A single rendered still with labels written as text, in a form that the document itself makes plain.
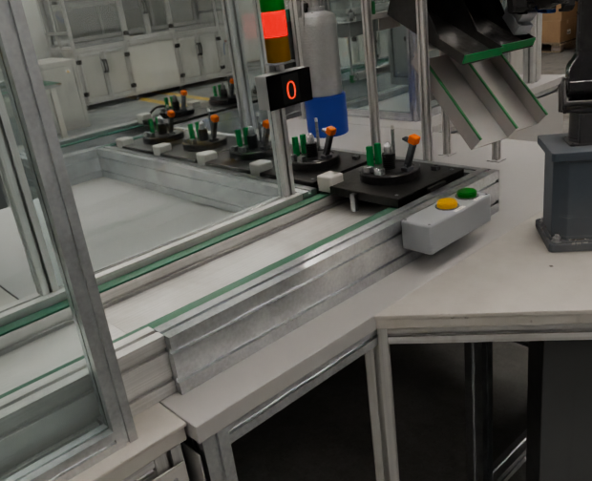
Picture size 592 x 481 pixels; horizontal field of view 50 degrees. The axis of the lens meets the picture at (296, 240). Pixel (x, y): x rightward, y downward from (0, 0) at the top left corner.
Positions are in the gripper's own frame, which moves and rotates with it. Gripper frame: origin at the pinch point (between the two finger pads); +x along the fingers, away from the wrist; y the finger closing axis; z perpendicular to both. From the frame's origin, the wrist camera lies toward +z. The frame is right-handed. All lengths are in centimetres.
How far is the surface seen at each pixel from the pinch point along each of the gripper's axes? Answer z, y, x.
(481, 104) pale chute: -21.7, 9.3, 8.7
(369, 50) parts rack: -3.7, 32.1, 21.7
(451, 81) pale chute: -14.8, 15.1, 12.3
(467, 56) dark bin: -11.8, 21.1, -2.8
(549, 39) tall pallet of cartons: 124, -608, 608
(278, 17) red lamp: -2, 66, -3
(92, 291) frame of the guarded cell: -45, 112, -43
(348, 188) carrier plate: -38, 52, 4
